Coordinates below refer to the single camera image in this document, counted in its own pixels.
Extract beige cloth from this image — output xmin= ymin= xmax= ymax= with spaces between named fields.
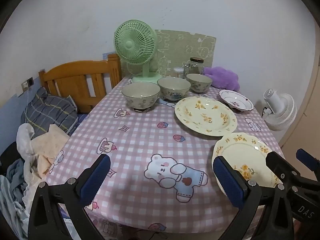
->
xmin=30 ymin=124 xmax=70 ymax=178

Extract grey floral ceramic bowl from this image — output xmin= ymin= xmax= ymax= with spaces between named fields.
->
xmin=121 ymin=82 xmax=160 ymax=112
xmin=186 ymin=73 xmax=213 ymax=93
xmin=157 ymin=77 xmax=192 ymax=102

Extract white red-rimmed plate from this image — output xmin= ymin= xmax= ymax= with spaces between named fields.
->
xmin=219 ymin=89 xmax=255 ymax=112

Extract white floor fan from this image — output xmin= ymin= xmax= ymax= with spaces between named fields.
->
xmin=263 ymin=88 xmax=297 ymax=132

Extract wooden bed headboard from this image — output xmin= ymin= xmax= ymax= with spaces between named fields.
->
xmin=38 ymin=53 xmax=122 ymax=113

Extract large yellow floral plate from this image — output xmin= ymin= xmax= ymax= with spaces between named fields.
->
xmin=174 ymin=96 xmax=237 ymax=137

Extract pink checked tablecloth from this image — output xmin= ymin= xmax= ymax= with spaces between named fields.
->
xmin=44 ymin=76 xmax=285 ymax=233

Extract green printed board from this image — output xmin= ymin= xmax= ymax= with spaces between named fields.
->
xmin=154 ymin=29 xmax=217 ymax=78

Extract wall socket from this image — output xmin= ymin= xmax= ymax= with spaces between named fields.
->
xmin=21 ymin=77 xmax=34 ymax=92

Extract beige door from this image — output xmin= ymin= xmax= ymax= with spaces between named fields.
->
xmin=279 ymin=62 xmax=320 ymax=173

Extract scalloped yellow floral plate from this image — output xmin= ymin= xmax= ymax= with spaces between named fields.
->
xmin=212 ymin=132 xmax=284 ymax=193

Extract purple plush toy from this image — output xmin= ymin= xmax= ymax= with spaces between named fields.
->
xmin=203 ymin=66 xmax=241 ymax=92

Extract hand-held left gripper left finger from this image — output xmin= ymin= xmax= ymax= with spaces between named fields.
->
xmin=27 ymin=154 xmax=111 ymax=240

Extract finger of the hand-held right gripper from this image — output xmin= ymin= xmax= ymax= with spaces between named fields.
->
xmin=265 ymin=151 xmax=304 ymax=190
xmin=296 ymin=149 xmax=320 ymax=179

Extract green desk fan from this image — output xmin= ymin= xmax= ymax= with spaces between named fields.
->
xmin=114 ymin=19 xmax=164 ymax=83

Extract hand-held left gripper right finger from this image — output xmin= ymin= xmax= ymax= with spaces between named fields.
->
xmin=212 ymin=155 xmax=294 ymax=240

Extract glass jar with lid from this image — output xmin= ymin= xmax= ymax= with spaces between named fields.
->
xmin=184 ymin=57 xmax=204 ymax=77

